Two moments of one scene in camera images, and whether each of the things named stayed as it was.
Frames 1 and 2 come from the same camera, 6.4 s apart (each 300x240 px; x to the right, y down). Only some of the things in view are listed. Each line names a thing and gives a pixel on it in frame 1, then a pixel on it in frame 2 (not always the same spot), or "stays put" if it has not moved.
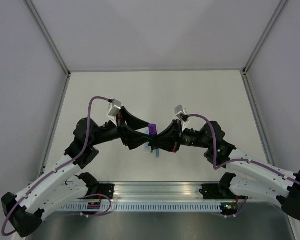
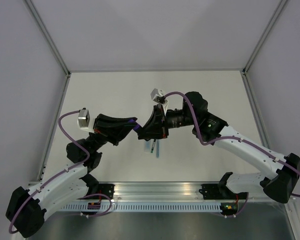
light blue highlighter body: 148,149 stays put
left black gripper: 130,137 → 114,129
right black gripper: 174,133 → 154,127
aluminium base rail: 158,190 stays put
